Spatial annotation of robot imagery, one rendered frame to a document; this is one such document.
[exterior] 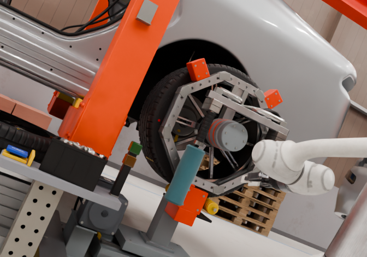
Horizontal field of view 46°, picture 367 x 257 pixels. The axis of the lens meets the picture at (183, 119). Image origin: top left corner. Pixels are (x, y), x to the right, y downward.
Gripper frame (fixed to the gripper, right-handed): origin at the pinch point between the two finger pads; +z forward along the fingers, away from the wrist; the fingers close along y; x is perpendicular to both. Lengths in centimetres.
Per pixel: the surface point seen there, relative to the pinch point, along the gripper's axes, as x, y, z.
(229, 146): -13.6, 5.9, 13.2
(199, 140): -8.9, 23.6, 8.1
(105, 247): 42, 30, 53
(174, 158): -4.5, 18.4, 36.2
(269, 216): -72, -348, 410
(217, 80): -43, 17, 21
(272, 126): -27.7, -6.6, 3.6
